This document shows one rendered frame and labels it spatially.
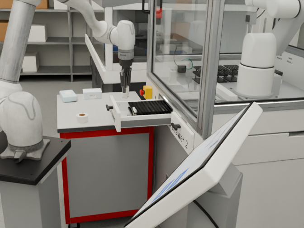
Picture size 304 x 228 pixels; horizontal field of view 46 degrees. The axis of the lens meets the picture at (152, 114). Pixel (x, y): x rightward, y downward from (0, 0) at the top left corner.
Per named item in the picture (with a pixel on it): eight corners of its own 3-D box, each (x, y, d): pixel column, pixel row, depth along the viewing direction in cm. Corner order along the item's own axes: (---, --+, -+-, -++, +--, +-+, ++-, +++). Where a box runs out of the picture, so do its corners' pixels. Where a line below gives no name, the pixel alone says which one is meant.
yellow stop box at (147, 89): (144, 99, 229) (144, 88, 226) (141, 96, 235) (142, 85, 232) (152, 98, 230) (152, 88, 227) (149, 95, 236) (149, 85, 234)
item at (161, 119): (120, 128, 185) (120, 117, 183) (112, 111, 208) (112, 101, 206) (192, 123, 195) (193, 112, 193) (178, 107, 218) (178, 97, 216)
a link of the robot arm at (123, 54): (115, 49, 199) (115, 59, 202) (130, 51, 197) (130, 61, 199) (121, 46, 207) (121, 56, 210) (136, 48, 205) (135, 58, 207)
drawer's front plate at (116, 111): (117, 132, 184) (117, 112, 180) (109, 112, 210) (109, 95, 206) (120, 132, 184) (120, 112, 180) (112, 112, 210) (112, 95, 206)
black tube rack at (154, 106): (133, 124, 191) (134, 112, 188) (127, 112, 206) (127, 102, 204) (173, 121, 196) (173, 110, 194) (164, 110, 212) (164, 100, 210)
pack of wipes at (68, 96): (77, 101, 244) (77, 95, 243) (63, 102, 240) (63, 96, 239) (72, 95, 257) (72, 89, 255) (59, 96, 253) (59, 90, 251)
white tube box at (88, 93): (83, 99, 249) (83, 92, 247) (83, 95, 256) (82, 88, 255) (102, 98, 251) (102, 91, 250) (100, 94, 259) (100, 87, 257)
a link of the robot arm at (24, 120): (18, 151, 154) (13, 104, 145) (-3, 136, 164) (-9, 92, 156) (50, 139, 165) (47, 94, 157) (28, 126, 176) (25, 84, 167)
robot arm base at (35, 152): (-5, 163, 154) (-6, 152, 152) (13, 139, 175) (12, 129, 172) (38, 165, 155) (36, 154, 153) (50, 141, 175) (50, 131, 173)
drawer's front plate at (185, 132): (188, 155, 162) (190, 134, 158) (170, 130, 188) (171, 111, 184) (192, 155, 163) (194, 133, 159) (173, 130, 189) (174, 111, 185)
